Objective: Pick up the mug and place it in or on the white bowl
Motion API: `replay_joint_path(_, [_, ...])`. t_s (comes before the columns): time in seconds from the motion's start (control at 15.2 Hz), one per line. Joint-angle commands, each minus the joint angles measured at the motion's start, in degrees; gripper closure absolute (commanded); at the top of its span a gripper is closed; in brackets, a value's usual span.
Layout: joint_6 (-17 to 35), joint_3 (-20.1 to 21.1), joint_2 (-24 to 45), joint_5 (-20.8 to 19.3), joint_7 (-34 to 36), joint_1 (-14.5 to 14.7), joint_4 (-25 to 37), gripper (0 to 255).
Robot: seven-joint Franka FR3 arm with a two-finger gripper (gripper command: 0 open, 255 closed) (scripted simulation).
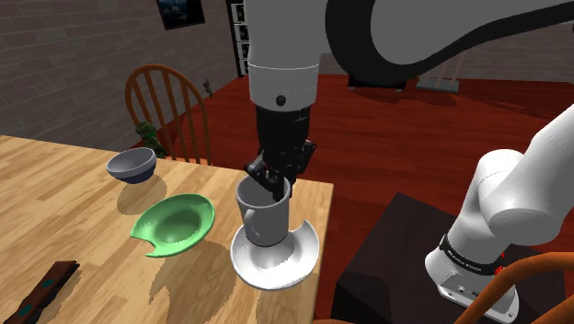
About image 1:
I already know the brown bar with teal dots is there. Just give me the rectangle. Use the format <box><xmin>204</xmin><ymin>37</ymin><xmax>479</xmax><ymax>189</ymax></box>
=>
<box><xmin>2</xmin><ymin>260</ymin><xmax>81</xmax><ymax>324</ymax></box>

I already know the brown spindle-back wooden chair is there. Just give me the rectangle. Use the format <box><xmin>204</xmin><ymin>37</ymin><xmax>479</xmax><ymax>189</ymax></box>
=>
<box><xmin>124</xmin><ymin>64</ymin><xmax>212</xmax><ymax>167</ymax></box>

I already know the dark wall picture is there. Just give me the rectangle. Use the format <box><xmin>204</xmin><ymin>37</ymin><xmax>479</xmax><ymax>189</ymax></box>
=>
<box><xmin>155</xmin><ymin>0</ymin><xmax>206</xmax><ymax>31</ymax></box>

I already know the green figure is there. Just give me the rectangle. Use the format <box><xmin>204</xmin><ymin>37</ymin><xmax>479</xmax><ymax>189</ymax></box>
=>
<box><xmin>135</xmin><ymin>121</ymin><xmax>168</xmax><ymax>159</ymax></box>

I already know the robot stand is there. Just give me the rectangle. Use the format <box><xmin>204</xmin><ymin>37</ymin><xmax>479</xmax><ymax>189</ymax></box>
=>
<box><xmin>330</xmin><ymin>192</ymin><xmax>574</xmax><ymax>324</ymax></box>

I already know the wooden table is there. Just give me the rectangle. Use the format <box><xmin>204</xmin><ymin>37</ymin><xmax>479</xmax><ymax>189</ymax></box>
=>
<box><xmin>0</xmin><ymin>134</ymin><xmax>335</xmax><ymax>324</ymax></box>

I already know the blue-grey bowl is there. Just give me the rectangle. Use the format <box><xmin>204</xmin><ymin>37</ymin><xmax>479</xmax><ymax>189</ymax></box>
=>
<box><xmin>106</xmin><ymin>146</ymin><xmax>157</xmax><ymax>186</ymax></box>

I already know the green notched plate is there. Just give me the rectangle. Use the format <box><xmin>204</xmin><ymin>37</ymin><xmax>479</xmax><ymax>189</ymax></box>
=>
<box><xmin>130</xmin><ymin>193</ymin><xmax>216</xmax><ymax>260</ymax></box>

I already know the grey mug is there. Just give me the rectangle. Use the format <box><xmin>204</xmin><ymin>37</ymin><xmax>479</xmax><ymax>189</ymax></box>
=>
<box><xmin>235</xmin><ymin>174</ymin><xmax>292</xmax><ymax>248</ymax></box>

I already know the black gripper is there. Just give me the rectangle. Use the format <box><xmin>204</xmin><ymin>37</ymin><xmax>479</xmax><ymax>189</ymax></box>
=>
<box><xmin>243</xmin><ymin>104</ymin><xmax>317</xmax><ymax>203</ymax></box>

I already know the white notched plate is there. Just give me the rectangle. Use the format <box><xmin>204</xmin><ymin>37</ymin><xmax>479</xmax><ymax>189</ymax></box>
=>
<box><xmin>229</xmin><ymin>218</ymin><xmax>321</xmax><ymax>292</ymax></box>

